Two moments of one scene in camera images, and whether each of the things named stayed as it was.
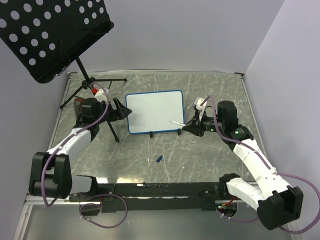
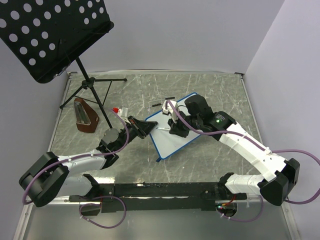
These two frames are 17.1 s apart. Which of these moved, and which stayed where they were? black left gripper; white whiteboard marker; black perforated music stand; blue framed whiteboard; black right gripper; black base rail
Moved: white whiteboard marker; black right gripper; blue framed whiteboard; black left gripper
Stayed: black perforated music stand; black base rail
